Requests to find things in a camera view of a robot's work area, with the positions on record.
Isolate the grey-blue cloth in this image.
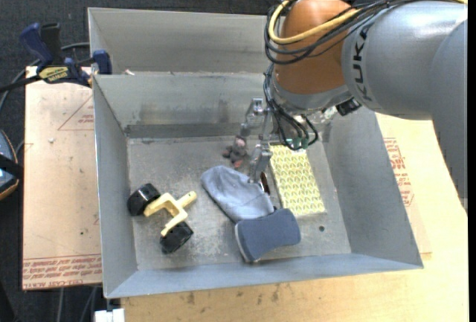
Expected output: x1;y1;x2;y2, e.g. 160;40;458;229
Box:
200;164;277;223

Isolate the yellow patterned flat packet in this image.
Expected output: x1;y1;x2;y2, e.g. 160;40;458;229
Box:
268;144;329;218

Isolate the grey metal bin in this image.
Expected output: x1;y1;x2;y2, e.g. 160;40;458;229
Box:
88;7;425;300

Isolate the brown and grey toy animal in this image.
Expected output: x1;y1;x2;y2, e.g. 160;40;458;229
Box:
222;135;250;170

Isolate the brown cardboard board, red print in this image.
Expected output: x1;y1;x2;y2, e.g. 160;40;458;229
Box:
22;65;434;292

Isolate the black cylinder on white bracket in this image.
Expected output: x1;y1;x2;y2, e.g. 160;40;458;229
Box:
324;98;362;117

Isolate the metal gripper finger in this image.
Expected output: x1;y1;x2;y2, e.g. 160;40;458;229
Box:
248;144;274;184
239;97;266;138

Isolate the cream bracket with black wheels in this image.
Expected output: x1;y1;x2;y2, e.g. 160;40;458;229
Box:
126;182;199;255

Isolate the dark brown curved piece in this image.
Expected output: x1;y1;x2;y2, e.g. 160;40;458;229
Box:
260;171;278;210

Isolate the blue-grey sponge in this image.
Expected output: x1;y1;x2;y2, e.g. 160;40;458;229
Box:
234;207;302;264

